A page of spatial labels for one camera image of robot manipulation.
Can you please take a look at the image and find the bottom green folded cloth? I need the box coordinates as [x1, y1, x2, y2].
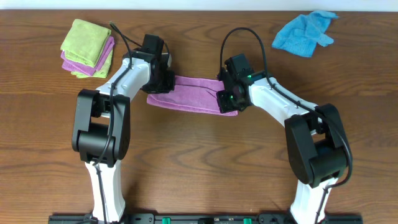
[71, 50, 113, 78]

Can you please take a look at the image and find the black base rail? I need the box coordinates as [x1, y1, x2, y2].
[48, 213, 363, 224]

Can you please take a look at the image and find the right black cable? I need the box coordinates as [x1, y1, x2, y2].
[217, 27, 354, 224]

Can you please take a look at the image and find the purple microfiber cloth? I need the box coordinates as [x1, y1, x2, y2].
[147, 75, 238, 116]

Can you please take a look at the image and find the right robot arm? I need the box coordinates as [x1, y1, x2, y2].
[216, 54, 351, 223]

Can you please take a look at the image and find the crumpled blue cloth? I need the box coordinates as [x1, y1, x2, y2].
[272, 11, 338, 58]

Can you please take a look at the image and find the purple folded cloth in stack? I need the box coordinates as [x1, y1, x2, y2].
[61, 36, 114, 76]

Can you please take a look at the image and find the top green folded cloth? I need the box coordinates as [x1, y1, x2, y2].
[60, 19, 111, 67]

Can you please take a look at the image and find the green folded cloth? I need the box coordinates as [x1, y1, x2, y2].
[60, 19, 111, 67]
[71, 50, 113, 78]

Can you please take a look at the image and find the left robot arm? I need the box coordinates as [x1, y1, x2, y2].
[72, 34, 175, 223]

